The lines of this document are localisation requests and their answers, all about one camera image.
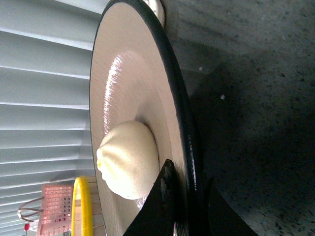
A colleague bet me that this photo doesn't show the right gripper worn black right finger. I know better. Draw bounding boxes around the right gripper worn black right finger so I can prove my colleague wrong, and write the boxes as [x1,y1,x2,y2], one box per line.
[206,178,257,236]

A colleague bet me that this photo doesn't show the right gripper worn black left finger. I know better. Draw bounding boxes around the right gripper worn black left finger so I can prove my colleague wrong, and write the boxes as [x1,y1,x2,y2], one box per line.
[124,159,184,236]

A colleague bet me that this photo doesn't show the white steamed bun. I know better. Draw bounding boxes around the white steamed bun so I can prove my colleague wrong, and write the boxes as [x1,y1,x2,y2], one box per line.
[96,120,159,200]

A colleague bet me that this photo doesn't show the brown plate with black rim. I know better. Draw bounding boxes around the brown plate with black rim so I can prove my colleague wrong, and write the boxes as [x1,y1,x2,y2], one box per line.
[90,0,207,236]

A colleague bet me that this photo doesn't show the white rectangular tray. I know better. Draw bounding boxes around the white rectangular tray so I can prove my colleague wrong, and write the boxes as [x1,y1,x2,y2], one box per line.
[144,0,165,27]

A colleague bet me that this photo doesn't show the wooden steamer basket yellow rims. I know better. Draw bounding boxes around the wooden steamer basket yellow rims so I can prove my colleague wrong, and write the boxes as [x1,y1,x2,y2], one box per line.
[71,176,107,236]

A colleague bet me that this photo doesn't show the pink printed card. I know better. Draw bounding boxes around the pink printed card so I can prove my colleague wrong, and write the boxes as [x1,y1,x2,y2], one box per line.
[36,184,73,236]

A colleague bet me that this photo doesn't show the thin looped cable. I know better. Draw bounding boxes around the thin looped cable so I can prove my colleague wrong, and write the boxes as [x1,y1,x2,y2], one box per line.
[17,198,45,221]

